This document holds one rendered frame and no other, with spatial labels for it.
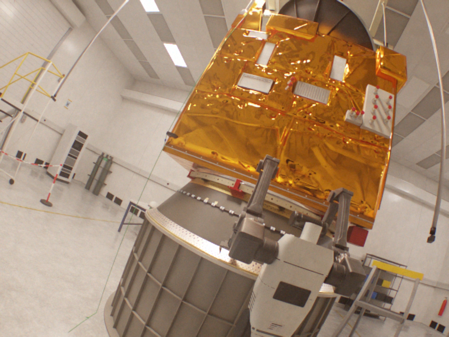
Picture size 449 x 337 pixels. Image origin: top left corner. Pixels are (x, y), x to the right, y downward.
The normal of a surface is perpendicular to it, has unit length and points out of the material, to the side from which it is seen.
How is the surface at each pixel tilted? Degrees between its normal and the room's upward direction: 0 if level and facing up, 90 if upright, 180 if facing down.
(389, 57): 87
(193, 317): 90
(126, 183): 90
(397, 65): 87
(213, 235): 62
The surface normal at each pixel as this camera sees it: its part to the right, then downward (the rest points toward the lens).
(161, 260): -0.55, -0.39
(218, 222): -0.12, -0.71
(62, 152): -0.17, -0.27
